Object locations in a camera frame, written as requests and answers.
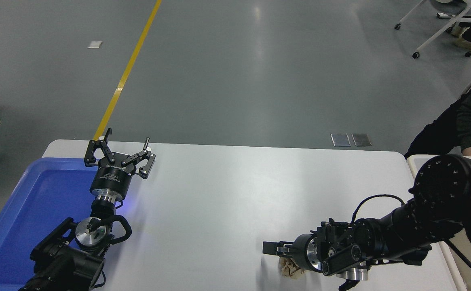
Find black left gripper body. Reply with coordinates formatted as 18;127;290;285
89;153;136;199

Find large pale bin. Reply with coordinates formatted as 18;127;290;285
406;155;471;291

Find blue plastic tray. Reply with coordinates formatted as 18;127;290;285
0;157;100;291

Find metal floor plate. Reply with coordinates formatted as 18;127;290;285
352;133;373;147
331;133;351;147

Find yellow floor tape line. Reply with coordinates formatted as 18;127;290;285
93;0;163;141

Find white wheeled office chair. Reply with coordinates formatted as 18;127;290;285
394;0;471;59

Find tan paper ball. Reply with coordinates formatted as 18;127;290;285
279;257;307;280

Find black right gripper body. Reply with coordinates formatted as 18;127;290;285
292;234;315;272

